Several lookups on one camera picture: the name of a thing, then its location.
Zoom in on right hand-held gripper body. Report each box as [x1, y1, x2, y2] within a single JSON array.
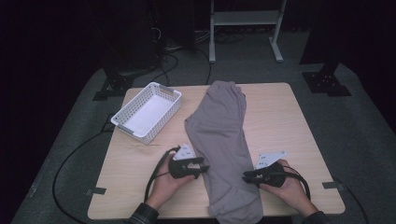
[[255, 150, 288, 189]]

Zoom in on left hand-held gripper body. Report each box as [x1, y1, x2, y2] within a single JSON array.
[[168, 143, 201, 180]]

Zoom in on grey pants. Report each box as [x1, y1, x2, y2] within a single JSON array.
[[184, 79, 264, 224]]

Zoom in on white perforated plastic basket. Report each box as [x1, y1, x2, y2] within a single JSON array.
[[110, 81, 183, 146]]

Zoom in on person's left hand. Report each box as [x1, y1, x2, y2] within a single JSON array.
[[145, 153, 196, 212]]

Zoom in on person's right hand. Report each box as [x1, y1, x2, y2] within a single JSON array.
[[260, 159, 320, 218]]

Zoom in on dark tape strip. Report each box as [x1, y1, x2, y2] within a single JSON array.
[[321, 181, 346, 190], [85, 187, 107, 196]]

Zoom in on black metal stand base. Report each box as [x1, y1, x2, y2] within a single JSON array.
[[92, 66, 157, 102], [300, 31, 353, 97]]

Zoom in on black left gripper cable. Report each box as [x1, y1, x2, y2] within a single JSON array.
[[143, 145, 182, 203]]

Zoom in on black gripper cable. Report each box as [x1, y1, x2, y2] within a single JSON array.
[[279, 165, 312, 201], [143, 145, 182, 203]]

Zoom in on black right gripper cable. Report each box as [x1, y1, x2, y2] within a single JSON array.
[[279, 165, 312, 201]]

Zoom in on thin black floor cable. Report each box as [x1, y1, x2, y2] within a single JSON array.
[[334, 178, 371, 224]]

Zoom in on bundle of floor cables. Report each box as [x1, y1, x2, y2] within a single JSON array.
[[146, 27, 247, 88]]

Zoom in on black floor cable loop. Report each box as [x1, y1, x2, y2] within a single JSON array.
[[51, 125, 115, 224]]

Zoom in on white metal stand frame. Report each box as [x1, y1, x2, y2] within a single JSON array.
[[208, 0, 288, 64]]

